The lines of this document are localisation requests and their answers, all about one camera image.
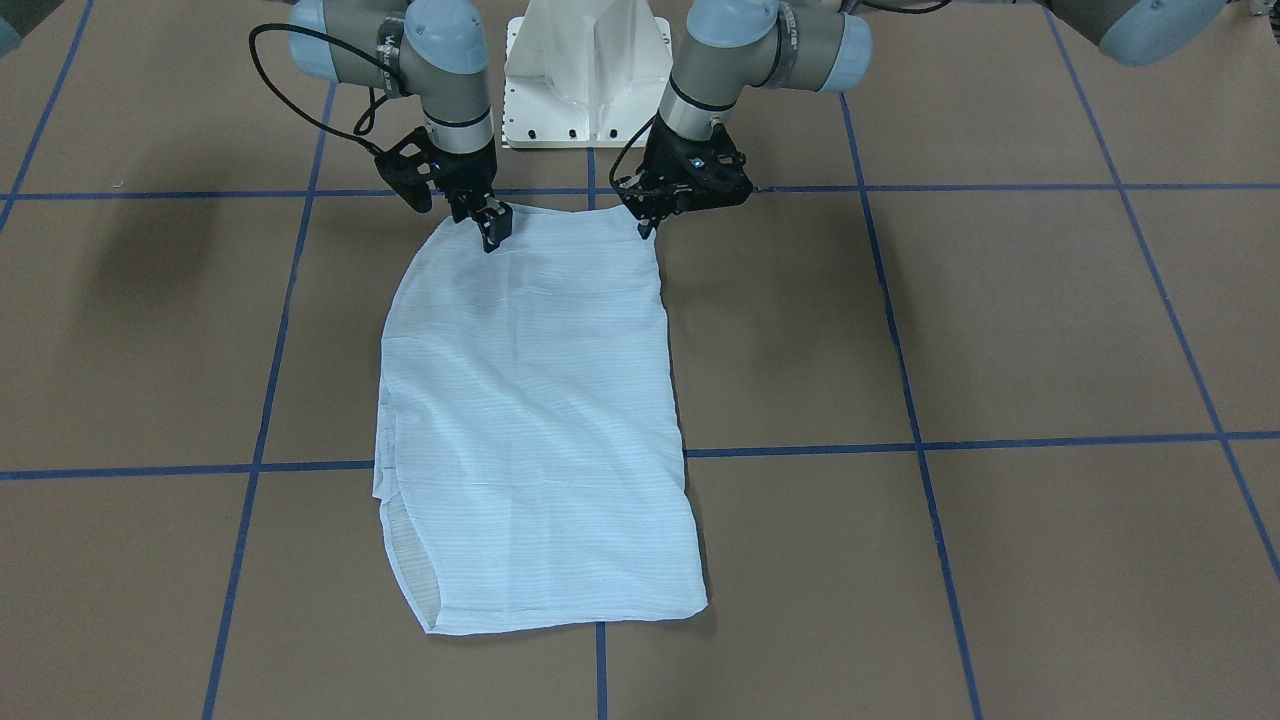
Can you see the light blue button-up shirt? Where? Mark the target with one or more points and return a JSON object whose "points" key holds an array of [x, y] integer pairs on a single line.
{"points": [[528, 462]]}

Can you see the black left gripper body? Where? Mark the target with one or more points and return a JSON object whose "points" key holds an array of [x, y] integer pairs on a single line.
{"points": [[659, 159]]}

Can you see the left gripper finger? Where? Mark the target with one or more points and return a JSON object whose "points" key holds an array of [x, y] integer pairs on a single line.
{"points": [[647, 223]]}

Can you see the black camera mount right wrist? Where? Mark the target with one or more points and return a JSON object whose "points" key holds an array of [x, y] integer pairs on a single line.
{"points": [[409, 168]]}

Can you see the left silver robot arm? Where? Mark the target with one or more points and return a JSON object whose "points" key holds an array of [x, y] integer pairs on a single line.
{"points": [[809, 46]]}

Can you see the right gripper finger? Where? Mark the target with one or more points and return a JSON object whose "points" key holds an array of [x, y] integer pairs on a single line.
{"points": [[495, 220]]}

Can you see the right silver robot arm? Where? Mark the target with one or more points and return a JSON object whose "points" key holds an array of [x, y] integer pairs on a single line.
{"points": [[436, 52]]}

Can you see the white central column mount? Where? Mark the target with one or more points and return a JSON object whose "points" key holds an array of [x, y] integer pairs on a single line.
{"points": [[583, 74]]}

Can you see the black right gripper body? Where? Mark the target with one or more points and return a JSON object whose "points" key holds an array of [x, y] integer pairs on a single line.
{"points": [[470, 177]]}

